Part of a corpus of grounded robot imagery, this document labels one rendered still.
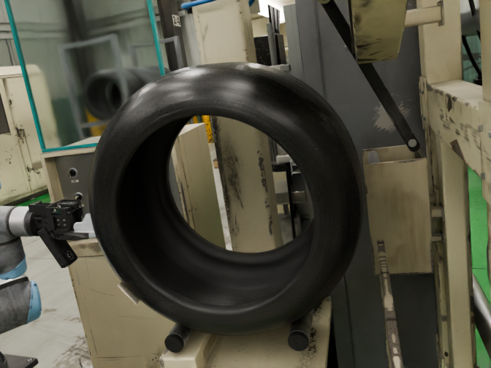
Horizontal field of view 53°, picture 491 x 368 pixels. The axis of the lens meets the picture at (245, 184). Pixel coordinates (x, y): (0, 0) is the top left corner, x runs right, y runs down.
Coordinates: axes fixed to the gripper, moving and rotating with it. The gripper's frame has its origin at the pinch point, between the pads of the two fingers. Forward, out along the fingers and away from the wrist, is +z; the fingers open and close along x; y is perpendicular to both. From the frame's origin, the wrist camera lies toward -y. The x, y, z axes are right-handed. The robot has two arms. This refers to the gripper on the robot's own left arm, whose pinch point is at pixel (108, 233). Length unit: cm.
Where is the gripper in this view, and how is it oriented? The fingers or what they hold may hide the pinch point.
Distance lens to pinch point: 125.0
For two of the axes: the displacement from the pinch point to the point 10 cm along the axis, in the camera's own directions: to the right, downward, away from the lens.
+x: 2.1, -2.5, 9.4
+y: -0.3, -9.7, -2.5
